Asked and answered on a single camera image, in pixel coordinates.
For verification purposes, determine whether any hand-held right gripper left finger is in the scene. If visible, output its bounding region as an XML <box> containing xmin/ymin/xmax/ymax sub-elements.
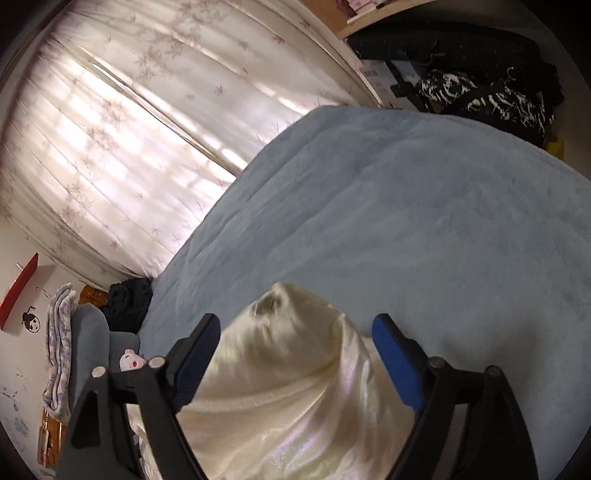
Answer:
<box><xmin>58</xmin><ymin>313</ymin><xmax>221</xmax><ymax>480</ymax></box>

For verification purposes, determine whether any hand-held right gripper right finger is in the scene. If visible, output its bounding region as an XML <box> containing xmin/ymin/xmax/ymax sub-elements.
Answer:
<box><xmin>372</xmin><ymin>313</ymin><xmax>539</xmax><ymax>480</ymax></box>

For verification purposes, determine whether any white puffer jacket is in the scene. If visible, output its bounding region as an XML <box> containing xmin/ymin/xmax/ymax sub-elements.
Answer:
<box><xmin>122</xmin><ymin>281</ymin><xmax>416</xmax><ymax>480</ymax></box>

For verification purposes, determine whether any pink cat plush toy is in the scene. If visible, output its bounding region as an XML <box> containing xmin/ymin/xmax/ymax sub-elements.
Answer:
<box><xmin>119</xmin><ymin>349</ymin><xmax>147</xmax><ymax>372</ymax></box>

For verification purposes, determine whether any dark cloth pile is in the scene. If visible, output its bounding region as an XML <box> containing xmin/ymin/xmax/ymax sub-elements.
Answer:
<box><xmin>102</xmin><ymin>277</ymin><xmax>154</xmax><ymax>333</ymax></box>

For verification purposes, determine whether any floral folded blanket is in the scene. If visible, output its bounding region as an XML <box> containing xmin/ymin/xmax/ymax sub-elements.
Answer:
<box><xmin>42</xmin><ymin>282</ymin><xmax>77</xmax><ymax>424</ymax></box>

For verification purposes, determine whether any blue bed blanket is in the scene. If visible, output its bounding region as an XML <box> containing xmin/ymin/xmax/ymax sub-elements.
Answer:
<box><xmin>139</xmin><ymin>105</ymin><xmax>591</xmax><ymax>480</ymax></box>

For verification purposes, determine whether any white floral curtain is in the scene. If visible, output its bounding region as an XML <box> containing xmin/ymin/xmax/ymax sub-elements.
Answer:
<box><xmin>0</xmin><ymin>37</ymin><xmax>241</xmax><ymax>283</ymax></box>
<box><xmin>46</xmin><ymin>0</ymin><xmax>384</xmax><ymax>172</ymax></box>

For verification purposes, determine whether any black and white garment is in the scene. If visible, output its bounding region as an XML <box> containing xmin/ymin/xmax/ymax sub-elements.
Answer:
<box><xmin>416</xmin><ymin>69</ymin><xmax>557</xmax><ymax>134</ymax></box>

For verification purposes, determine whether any white cardboard box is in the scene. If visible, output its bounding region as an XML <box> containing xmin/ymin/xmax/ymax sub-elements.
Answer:
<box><xmin>358</xmin><ymin>60</ymin><xmax>422</xmax><ymax>112</ymax></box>

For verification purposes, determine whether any wooden shelf unit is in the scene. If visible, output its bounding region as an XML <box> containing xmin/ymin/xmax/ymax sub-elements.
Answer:
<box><xmin>318</xmin><ymin>0</ymin><xmax>444</xmax><ymax>40</ymax></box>

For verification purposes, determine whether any red wall shelf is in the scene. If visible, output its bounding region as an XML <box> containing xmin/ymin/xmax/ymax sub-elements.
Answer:
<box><xmin>0</xmin><ymin>253</ymin><xmax>38</xmax><ymax>331</ymax></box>

